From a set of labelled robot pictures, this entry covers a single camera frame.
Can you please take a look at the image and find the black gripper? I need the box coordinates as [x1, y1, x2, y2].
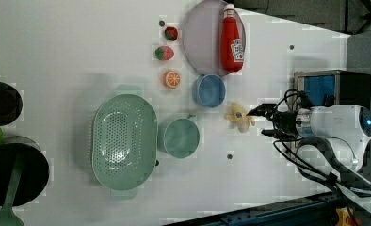
[248, 104, 298, 139]

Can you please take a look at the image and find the yellow toy banana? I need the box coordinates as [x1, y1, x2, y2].
[225, 102, 255, 133]

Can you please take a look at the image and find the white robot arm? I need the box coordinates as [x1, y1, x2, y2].
[248, 104, 371, 214]

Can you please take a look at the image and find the green mug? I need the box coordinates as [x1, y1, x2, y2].
[157, 114, 201, 159]

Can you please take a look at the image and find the silver black toaster oven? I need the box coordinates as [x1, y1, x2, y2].
[294, 70, 371, 109]

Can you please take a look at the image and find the blue bowl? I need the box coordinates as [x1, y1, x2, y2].
[192, 74, 226, 108]

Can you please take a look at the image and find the red ketchup bottle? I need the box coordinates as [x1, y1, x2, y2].
[220, 4, 244, 73]

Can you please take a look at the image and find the orange slice toy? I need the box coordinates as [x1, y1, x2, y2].
[162, 70, 181, 89]

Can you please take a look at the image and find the yellow red clamp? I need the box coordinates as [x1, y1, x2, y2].
[335, 207, 362, 226]

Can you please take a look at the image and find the pink strawberry toy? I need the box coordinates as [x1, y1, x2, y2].
[154, 46, 174, 61]

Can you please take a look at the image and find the red strawberry toy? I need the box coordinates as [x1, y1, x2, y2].
[164, 26, 178, 41]

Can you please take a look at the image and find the green perforated colander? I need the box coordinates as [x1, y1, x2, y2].
[91, 84, 158, 200]

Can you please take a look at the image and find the black pan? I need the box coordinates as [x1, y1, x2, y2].
[0, 136, 50, 206]

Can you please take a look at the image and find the black round pot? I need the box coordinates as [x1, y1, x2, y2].
[0, 82, 23, 126]

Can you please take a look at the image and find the green spatula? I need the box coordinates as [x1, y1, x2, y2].
[0, 156, 24, 226]

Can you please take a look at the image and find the black cable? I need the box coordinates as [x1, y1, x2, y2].
[272, 89, 363, 226]

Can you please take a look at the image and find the blue metal frame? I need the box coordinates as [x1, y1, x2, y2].
[165, 192, 342, 226]

